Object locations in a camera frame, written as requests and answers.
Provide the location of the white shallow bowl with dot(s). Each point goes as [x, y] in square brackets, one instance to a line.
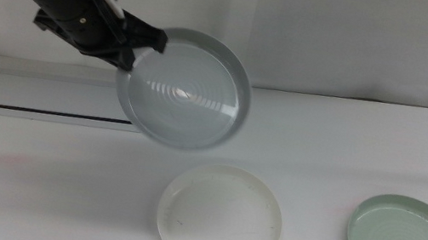
[219, 220]

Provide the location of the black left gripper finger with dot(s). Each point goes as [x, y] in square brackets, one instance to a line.
[128, 59]
[146, 34]

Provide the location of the white backdrop curtain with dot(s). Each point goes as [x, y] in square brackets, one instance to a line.
[338, 40]

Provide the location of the grey shallow bowl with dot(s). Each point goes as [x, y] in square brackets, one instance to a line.
[186, 103]

